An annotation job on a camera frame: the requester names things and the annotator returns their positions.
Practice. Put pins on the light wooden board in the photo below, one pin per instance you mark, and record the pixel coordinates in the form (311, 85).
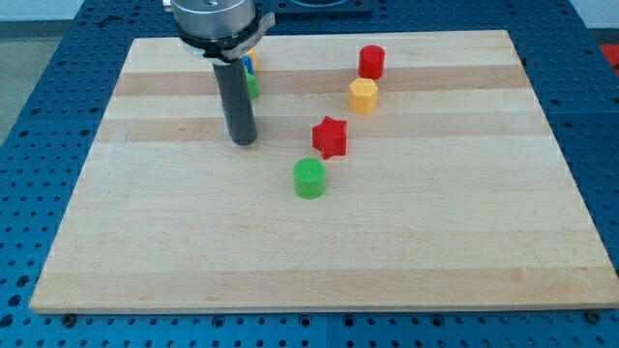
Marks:
(453, 193)

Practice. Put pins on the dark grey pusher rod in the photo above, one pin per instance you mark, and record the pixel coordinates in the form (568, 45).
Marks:
(236, 102)

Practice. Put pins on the red cylinder block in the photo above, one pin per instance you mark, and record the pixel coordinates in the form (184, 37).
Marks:
(371, 61)

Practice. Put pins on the green cylinder block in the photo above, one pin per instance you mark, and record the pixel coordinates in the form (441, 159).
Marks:
(309, 178)

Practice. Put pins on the blue block behind rod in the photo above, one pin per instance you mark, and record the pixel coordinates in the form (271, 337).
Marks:
(248, 64)

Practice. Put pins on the green block behind rod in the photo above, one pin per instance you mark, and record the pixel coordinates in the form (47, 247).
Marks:
(252, 85)

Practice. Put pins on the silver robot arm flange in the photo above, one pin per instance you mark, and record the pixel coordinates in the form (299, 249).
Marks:
(221, 30)

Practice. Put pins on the red object at edge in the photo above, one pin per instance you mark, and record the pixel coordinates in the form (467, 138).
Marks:
(611, 54)

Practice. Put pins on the yellow block behind rod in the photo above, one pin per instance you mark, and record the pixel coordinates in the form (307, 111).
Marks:
(253, 57)

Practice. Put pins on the red star block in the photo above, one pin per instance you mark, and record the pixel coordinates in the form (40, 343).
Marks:
(330, 137)

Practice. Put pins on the yellow hexagon block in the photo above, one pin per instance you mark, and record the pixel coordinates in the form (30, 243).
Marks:
(362, 95)

